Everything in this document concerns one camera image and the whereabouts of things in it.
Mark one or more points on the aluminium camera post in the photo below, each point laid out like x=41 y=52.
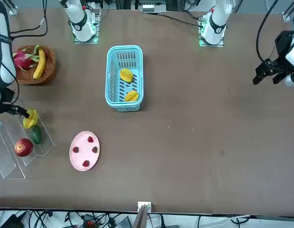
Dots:
x=144 y=213

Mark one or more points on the red apple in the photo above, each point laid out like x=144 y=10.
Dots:
x=23 y=147

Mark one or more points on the pink round plate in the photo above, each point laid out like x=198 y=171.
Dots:
x=84 y=152

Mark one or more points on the blue plastic basket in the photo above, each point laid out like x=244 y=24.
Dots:
x=111 y=71

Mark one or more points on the green avocado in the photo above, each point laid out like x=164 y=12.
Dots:
x=36 y=135

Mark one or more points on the black power adapter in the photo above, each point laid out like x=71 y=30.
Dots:
x=9 y=222

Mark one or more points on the brown wicker basket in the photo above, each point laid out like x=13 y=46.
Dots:
x=48 y=69

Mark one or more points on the yellow banana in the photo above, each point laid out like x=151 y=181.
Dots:
x=40 y=66

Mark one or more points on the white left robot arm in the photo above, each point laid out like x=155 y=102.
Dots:
x=217 y=21

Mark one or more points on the yellow star fruit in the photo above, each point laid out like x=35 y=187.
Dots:
x=126 y=75
x=132 y=96
x=30 y=121

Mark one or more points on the grey power adapter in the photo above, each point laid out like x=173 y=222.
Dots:
x=125 y=223

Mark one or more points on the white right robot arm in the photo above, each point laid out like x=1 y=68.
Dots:
x=6 y=71

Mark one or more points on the red strawberry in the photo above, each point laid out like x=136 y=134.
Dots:
x=85 y=163
x=75 y=149
x=95 y=149
x=90 y=139

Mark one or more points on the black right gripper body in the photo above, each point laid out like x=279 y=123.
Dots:
x=7 y=97

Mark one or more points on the aluminium corner bracket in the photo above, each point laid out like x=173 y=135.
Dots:
x=287 y=16
x=13 y=10

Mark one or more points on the pink dragon fruit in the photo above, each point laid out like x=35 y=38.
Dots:
x=22 y=60

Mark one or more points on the white plug block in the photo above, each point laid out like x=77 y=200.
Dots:
x=148 y=8

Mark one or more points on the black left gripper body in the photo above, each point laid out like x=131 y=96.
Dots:
x=283 y=42

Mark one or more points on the red black device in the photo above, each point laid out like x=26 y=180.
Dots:
x=90 y=223

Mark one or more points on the clear acrylic stepped stand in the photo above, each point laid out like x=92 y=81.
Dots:
x=6 y=164

